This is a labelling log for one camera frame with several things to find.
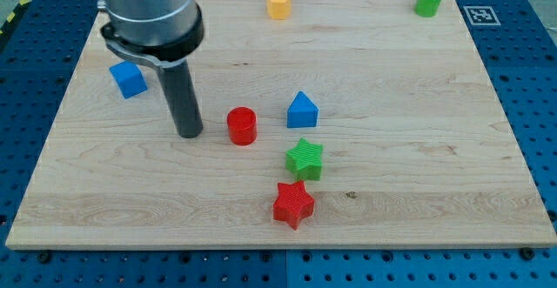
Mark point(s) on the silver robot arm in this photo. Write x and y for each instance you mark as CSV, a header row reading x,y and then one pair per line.
x,y
165,29

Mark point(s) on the blue triangle block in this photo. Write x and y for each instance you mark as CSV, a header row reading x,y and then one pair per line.
x,y
302,112

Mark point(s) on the red cylinder block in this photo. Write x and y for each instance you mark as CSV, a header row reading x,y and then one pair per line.
x,y
242,125

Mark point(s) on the green star block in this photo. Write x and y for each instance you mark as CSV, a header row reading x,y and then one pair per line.
x,y
304,160

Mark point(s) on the light wooden board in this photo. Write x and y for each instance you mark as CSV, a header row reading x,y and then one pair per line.
x,y
418,153

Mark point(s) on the red star block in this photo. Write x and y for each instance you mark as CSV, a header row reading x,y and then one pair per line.
x,y
293,204

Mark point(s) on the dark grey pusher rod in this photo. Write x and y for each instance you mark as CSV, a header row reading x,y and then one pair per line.
x,y
176,82

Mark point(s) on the yellow hexagon block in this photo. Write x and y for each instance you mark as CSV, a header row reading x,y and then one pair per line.
x,y
279,9

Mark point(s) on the blue cube block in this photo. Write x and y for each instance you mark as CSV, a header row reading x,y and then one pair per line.
x,y
129,79

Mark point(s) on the green cylinder block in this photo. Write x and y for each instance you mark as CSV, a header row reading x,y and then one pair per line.
x,y
427,8

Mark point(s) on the white fiducial marker tag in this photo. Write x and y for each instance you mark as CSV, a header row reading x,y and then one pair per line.
x,y
480,15

